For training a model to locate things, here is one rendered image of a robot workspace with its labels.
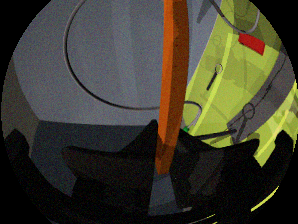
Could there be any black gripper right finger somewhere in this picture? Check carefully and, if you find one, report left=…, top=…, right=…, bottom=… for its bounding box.
left=169, top=128, right=259, bottom=209

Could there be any long orange bar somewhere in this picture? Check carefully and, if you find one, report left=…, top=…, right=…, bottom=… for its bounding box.
left=154, top=0, right=189, bottom=175

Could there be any red rectangular block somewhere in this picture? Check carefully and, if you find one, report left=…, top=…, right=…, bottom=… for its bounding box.
left=238, top=32, right=265, bottom=55

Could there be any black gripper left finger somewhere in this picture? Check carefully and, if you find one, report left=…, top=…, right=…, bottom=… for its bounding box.
left=61, top=119, right=158, bottom=212

